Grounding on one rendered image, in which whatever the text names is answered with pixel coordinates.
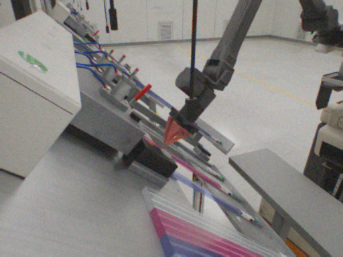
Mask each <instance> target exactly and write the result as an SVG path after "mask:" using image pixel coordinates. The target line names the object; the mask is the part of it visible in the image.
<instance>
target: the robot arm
mask: <svg viewBox="0 0 343 257"><path fill-rule="evenodd" d="M262 1H263V0H239V1H238V3H237V6H236V7H235V9H234V12H233V14H232V15H231V18H230V21H229V22H228V25H227V27H226V29H225V31H224V33H223V35H222V38H221V39H220V41H219V43H218V45H217V46H216V48H215V49H214V51H213V52H212V54H211V56H210V59H207V61H206V63H205V65H204V68H203V69H202V71H199V69H197V68H195V74H194V97H195V98H197V99H198V107H197V118H196V120H197V119H198V118H199V116H200V115H202V113H203V112H204V109H207V108H208V106H209V105H210V103H211V102H212V101H213V100H214V99H215V98H216V94H215V93H214V89H215V90H219V91H222V92H223V90H224V89H225V86H228V83H229V82H230V81H231V78H232V75H233V74H234V71H235V69H234V65H235V64H236V62H237V56H238V53H239V51H240V48H241V46H242V44H243V41H244V39H245V38H246V35H247V33H248V31H249V28H250V26H251V24H252V22H253V20H254V18H255V16H256V14H257V11H258V9H259V7H260V6H261V3H262ZM299 3H300V5H301V6H302V12H301V14H300V18H301V20H302V22H301V26H302V29H303V31H306V32H311V34H313V33H314V32H315V31H316V33H315V34H314V36H313V38H312V41H313V42H314V43H317V44H328V45H333V46H339V43H337V44H336V43H335V39H336V36H337V34H338V31H339V30H340V28H341V27H343V24H340V23H339V22H338V10H337V9H333V7H332V5H328V6H326V3H325V2H324V1H323V0H299ZM175 86H177V87H178V89H180V90H181V91H182V92H184V94H187V96H188V97H190V67H185V68H184V71H181V73H180V74H178V77H177V78H176V80H175ZM170 110H171V111H170V112H169V115H170V116H168V119H167V124H166V129H165V132H164V136H163V137H164V138H165V142H164V144H166V145H170V144H172V143H173V142H176V141H178V140H180V139H184V138H185V137H187V136H190V135H191V134H192V135H194V133H198V132H199V128H198V127H196V125H195V124H194V123H195V121H196V120H191V121H187V120H186V119H185V118H184V113H185V104H184V106H183V107H182V108H181V109H180V111H179V110H178V109H176V108H175V107H174V106H173V107H172V108H171V109H170ZM180 133H181V134H180ZM178 134H180V135H178ZM177 135H178V136H177ZM175 136H176V137H175ZM174 137H175V138H174ZM173 138H174V139H173Z"/></svg>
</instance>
